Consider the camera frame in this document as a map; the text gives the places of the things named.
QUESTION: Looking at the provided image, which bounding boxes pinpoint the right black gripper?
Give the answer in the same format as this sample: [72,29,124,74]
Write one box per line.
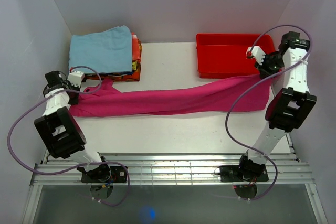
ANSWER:
[255,54,286,79]

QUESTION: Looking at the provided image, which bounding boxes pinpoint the pink trousers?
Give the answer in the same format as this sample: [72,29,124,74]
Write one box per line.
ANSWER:
[70,74,271,118]

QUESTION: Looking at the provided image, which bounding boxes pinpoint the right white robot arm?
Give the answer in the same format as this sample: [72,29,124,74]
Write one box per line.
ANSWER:
[237,31,317,180]

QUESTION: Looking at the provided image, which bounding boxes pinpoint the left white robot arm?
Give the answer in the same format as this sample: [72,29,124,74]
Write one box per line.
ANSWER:
[34,71,112,182]

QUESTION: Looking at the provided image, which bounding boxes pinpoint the folded orange patterned trousers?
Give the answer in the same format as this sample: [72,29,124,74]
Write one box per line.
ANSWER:
[99,33,142,81]

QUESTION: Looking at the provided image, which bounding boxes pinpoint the red plastic tray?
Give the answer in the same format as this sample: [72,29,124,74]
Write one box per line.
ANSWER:
[196,33,283,80]

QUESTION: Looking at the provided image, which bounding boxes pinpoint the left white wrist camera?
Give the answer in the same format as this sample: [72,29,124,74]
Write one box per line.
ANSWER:
[67,70,85,88]

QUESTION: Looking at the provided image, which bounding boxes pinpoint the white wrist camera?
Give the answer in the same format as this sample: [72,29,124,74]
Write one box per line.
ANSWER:
[246,46,266,65]
[67,70,85,88]

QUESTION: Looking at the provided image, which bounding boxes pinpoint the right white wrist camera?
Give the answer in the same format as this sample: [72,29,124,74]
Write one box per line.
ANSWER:
[246,46,266,65]

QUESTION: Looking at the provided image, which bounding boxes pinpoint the aluminium rail frame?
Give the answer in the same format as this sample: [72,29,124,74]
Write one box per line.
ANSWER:
[22,77,329,224]

